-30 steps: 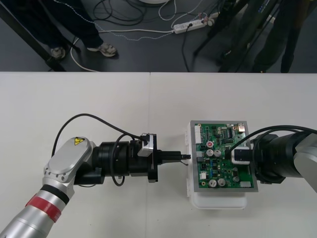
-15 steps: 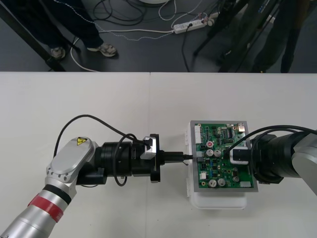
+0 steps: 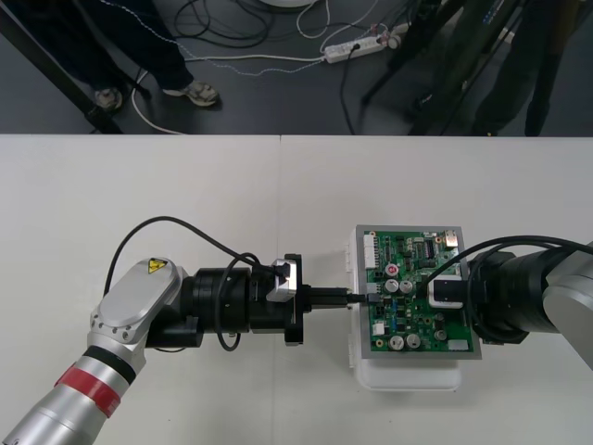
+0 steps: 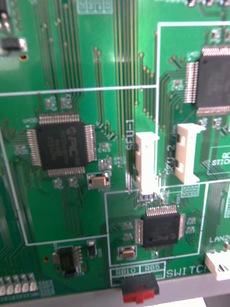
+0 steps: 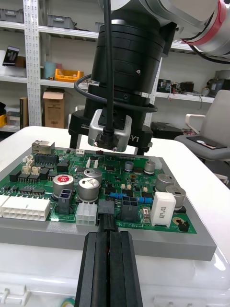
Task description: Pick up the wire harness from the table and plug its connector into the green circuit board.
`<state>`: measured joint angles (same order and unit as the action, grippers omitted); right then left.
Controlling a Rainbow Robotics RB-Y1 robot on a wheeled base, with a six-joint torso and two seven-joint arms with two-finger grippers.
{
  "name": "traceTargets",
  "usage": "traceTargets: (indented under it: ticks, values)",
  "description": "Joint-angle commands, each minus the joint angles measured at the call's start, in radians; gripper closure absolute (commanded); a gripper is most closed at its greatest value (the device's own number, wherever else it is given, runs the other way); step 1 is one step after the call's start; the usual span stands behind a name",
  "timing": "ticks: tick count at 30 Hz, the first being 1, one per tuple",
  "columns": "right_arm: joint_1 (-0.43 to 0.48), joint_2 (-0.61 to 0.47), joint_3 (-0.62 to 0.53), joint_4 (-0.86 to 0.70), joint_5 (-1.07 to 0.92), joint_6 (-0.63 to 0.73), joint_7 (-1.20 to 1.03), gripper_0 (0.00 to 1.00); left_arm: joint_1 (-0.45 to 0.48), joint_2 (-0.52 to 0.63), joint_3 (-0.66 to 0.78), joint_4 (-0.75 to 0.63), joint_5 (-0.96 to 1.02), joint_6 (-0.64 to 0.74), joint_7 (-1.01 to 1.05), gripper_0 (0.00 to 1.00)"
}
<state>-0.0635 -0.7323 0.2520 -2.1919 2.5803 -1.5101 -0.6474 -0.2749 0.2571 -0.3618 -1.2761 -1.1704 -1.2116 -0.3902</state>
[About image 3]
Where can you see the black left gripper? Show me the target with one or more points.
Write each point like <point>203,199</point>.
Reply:
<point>273,317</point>

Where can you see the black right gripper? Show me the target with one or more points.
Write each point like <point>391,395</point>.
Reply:
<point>484,287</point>

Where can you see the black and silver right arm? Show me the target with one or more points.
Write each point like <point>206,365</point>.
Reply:
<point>570,296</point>

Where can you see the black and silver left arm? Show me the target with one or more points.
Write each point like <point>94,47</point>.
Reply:
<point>134,301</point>

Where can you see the black tripod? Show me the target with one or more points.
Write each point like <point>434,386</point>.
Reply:
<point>440,106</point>

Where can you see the person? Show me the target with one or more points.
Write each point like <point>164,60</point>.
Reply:
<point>153,51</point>
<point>523,69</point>

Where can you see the white power strip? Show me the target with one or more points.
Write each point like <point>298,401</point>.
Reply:
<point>352,48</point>

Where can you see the black metal stand leg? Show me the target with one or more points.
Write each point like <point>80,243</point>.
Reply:
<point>99,121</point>

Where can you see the white round base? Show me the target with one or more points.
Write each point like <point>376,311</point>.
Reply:
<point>289,2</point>

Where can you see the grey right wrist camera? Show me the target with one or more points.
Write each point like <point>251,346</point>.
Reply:
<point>447,293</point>

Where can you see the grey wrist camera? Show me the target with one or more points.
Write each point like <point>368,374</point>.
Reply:
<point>283,283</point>
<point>447,293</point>

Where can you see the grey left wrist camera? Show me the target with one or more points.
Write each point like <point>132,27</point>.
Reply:
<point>283,283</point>

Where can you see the green circuit board grey frame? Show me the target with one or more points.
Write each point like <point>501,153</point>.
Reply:
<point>417,334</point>

